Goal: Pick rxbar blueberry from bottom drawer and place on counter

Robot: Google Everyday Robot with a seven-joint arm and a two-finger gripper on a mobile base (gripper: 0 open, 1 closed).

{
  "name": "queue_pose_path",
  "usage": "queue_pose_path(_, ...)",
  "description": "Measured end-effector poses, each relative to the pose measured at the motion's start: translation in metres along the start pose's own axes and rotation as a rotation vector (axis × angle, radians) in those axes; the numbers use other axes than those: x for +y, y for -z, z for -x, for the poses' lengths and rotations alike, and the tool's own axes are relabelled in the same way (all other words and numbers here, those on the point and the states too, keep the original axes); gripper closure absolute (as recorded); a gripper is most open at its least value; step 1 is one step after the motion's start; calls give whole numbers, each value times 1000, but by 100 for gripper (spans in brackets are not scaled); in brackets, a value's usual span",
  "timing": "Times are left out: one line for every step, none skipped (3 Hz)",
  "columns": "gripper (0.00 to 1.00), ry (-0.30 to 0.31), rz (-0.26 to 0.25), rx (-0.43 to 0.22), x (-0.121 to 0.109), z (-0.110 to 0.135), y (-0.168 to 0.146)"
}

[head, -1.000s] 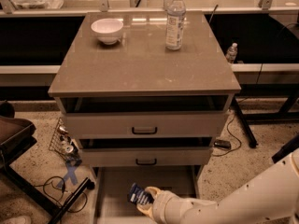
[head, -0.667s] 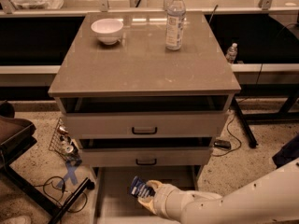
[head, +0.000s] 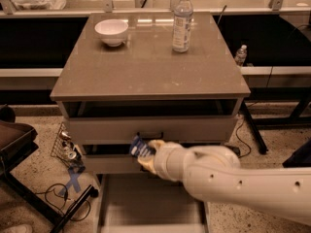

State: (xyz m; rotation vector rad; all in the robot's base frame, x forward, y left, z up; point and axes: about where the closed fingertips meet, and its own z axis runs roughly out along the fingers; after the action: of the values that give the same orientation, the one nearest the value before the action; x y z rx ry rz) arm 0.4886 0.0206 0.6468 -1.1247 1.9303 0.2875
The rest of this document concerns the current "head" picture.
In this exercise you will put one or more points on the blue tape cross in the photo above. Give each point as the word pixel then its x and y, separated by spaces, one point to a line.
pixel 74 173

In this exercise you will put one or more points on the clear water bottle on counter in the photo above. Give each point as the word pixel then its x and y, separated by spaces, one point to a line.
pixel 183 13

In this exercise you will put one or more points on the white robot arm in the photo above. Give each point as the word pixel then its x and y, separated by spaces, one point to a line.
pixel 214 174

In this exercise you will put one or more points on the grey drawer cabinet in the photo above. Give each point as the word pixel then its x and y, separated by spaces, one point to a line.
pixel 144 77

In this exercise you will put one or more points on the black chair on left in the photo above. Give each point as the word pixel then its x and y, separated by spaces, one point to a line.
pixel 17 143

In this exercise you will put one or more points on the small water bottle behind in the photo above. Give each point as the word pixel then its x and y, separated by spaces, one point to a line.
pixel 241 55

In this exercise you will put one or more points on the middle drawer with handle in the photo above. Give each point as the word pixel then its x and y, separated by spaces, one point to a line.
pixel 125 164

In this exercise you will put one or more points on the drawer with handle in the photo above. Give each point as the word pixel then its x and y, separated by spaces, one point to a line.
pixel 121 130
pixel 125 164

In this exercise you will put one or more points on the dark office chair right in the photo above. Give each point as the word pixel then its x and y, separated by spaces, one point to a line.
pixel 300 158

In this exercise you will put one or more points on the wire basket with items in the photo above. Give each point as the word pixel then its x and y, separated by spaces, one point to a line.
pixel 64 150

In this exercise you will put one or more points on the black stand leg left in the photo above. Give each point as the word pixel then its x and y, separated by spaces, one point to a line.
pixel 90 191

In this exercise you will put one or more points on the black power adapter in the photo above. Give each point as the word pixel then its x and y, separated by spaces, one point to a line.
pixel 236 150

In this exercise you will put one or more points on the white ceramic bowl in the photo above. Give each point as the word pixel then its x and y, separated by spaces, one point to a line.
pixel 112 32

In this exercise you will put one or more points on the open bottom drawer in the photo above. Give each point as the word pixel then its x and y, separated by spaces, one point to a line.
pixel 143 203

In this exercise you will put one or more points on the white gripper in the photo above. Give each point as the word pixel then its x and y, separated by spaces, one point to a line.
pixel 160 162

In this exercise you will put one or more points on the top drawer with handle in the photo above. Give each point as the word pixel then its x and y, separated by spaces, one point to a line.
pixel 121 130

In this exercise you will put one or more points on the black table leg right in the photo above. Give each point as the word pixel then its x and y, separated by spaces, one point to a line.
pixel 259 140

